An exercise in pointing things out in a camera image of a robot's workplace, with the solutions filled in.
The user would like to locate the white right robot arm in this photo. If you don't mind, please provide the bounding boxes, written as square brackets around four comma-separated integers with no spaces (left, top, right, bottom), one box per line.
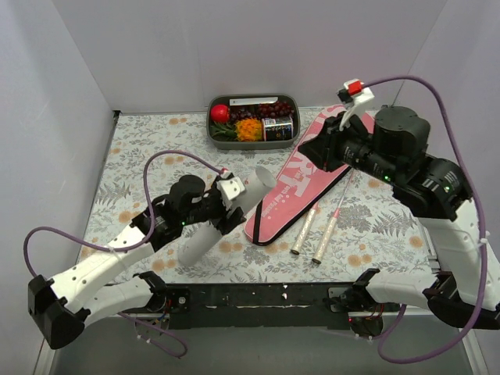
[298,106,499,330]

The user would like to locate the pink racket cover bag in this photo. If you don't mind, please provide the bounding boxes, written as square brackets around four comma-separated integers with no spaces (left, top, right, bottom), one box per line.
[244,103,379,247]

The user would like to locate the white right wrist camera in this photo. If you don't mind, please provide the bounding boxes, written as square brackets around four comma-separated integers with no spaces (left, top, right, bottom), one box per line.
[337,79,374,131]

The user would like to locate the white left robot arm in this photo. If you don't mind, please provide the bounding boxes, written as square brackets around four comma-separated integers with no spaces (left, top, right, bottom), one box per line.
[28,173,245,349]

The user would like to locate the orange flower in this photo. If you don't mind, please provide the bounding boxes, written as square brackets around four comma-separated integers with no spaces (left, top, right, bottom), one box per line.
[235,118,263,142]

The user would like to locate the green leafy sprig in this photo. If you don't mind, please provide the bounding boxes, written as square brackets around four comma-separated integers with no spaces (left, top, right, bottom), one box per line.
[209,123,238,141]

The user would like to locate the white label strip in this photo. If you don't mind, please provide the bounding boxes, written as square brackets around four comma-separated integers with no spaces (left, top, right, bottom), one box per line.
[229,96,278,106]

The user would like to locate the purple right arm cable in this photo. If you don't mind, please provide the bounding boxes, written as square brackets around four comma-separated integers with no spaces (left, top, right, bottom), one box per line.
[362,75,490,364]

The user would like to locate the badminton racket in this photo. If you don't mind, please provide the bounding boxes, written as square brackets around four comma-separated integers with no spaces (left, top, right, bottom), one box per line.
[312,169,355,265]
[289,116,395,256]

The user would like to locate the red apple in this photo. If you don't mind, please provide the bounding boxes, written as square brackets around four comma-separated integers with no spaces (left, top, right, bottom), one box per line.
[209,104,230,123]

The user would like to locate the grey plastic tray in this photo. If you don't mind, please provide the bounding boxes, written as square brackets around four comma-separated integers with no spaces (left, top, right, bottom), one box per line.
[206,94,301,150]

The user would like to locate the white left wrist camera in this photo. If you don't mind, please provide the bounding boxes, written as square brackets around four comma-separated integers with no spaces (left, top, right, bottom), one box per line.
[216,170,245,202]

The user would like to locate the white shuttlecock tube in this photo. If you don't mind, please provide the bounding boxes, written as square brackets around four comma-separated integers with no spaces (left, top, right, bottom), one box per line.
[178,166,277,266]

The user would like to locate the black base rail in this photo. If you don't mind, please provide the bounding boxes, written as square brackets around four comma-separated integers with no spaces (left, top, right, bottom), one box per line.
[163,282,391,331]

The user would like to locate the shiny patterned can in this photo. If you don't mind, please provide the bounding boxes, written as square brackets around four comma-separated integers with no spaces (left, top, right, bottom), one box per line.
[261,116,294,141]

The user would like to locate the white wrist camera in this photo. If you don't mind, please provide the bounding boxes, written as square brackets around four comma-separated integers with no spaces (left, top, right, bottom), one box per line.
[337,79,374,131]
[216,170,245,202]

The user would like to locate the dark red grapes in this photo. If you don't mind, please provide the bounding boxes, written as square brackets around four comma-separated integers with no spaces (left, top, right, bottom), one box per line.
[230,101,295,123]

